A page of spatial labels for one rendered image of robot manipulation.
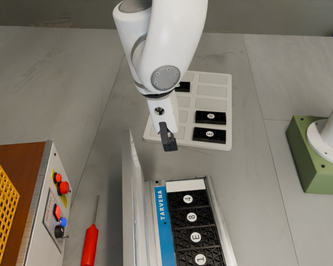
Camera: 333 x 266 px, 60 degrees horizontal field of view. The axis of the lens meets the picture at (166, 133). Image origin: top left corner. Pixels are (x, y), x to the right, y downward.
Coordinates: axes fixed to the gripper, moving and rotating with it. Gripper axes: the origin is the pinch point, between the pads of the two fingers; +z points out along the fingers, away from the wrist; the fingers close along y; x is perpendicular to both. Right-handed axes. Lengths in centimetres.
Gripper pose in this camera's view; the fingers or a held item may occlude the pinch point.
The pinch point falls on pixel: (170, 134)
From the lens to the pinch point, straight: 68.9
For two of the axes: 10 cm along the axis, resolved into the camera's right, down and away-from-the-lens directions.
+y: 0.2, -7.4, 6.7
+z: 1.8, 6.6, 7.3
